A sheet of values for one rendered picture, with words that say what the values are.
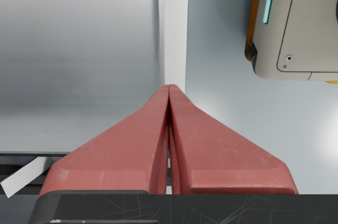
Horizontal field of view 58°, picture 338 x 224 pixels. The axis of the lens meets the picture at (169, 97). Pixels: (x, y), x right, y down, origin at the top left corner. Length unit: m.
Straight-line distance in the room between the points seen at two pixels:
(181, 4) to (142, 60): 0.08
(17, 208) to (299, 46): 0.89
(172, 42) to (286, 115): 1.31
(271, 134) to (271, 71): 0.63
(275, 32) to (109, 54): 0.76
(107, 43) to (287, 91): 1.25
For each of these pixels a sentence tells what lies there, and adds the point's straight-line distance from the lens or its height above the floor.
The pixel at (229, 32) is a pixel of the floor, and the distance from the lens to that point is 1.31.
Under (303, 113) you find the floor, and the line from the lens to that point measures 1.63.
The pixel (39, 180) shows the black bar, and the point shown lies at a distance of 0.48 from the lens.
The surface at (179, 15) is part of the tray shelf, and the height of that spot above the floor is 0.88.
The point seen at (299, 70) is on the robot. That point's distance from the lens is 1.12.
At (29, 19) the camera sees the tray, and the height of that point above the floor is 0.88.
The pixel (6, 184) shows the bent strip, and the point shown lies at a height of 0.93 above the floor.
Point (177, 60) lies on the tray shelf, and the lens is 0.34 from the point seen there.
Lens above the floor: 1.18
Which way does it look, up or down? 55 degrees down
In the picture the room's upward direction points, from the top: 178 degrees counter-clockwise
